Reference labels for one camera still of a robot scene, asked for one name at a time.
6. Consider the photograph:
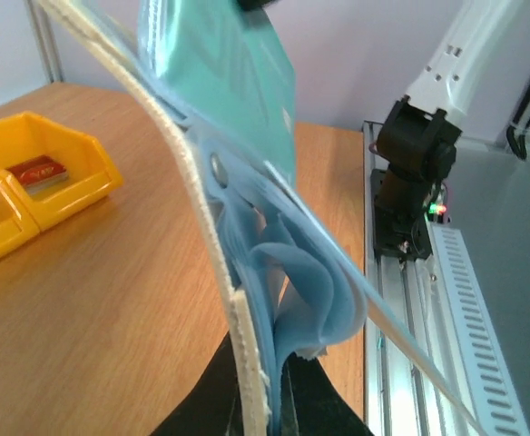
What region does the grey slotted cable duct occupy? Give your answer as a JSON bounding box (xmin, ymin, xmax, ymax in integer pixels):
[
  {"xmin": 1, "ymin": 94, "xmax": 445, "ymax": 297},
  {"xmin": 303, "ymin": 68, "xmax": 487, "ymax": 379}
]
[{"xmin": 431, "ymin": 224, "xmax": 530, "ymax": 435}]

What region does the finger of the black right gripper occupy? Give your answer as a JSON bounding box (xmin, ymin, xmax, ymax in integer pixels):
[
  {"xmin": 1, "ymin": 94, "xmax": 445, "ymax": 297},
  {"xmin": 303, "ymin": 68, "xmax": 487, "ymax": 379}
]
[{"xmin": 237, "ymin": 0, "xmax": 276, "ymax": 12}]

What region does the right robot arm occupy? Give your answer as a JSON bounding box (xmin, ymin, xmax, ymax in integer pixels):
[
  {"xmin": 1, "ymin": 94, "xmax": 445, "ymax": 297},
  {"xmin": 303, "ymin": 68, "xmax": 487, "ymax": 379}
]
[{"xmin": 263, "ymin": 1, "xmax": 530, "ymax": 139}]

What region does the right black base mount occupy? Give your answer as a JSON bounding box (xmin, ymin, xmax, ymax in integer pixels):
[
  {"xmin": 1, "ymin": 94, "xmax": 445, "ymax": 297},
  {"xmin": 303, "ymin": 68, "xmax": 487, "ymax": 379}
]
[{"xmin": 370, "ymin": 169, "xmax": 447, "ymax": 262}]

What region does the red card in bin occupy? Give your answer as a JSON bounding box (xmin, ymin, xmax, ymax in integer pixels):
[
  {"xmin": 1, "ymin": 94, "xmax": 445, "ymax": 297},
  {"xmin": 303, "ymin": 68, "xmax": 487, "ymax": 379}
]
[{"xmin": 7, "ymin": 154, "xmax": 69, "ymax": 194}]

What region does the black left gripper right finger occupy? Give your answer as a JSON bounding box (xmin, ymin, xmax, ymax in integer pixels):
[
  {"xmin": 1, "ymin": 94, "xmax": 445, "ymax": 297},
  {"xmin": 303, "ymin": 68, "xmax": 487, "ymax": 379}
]
[{"xmin": 278, "ymin": 354, "xmax": 373, "ymax": 436}]

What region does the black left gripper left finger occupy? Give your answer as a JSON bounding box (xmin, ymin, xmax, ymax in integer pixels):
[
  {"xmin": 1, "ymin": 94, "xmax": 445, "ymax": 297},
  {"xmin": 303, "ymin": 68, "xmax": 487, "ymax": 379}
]
[{"xmin": 152, "ymin": 335, "xmax": 244, "ymax": 436}]

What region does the beige card holder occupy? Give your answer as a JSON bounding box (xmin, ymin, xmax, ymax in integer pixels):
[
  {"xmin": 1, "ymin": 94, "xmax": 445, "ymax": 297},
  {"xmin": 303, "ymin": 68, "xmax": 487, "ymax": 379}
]
[{"xmin": 42, "ymin": 1, "xmax": 482, "ymax": 435}]

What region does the aluminium front rail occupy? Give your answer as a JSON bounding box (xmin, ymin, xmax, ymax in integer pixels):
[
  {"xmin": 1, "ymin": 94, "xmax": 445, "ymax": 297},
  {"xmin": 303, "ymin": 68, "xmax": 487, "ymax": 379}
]
[{"xmin": 362, "ymin": 122, "xmax": 469, "ymax": 435}]

